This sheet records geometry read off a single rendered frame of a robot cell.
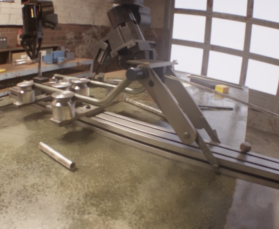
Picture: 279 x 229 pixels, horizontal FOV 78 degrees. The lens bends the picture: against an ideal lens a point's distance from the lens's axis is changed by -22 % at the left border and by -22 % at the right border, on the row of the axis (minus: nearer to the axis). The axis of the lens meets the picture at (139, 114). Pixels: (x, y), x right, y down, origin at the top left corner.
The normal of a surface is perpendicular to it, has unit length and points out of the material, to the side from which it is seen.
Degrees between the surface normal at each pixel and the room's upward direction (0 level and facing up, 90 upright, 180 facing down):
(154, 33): 90
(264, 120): 90
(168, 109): 90
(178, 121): 90
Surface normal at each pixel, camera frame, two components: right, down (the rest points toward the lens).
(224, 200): 0.08, -0.94
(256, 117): -0.50, 0.26
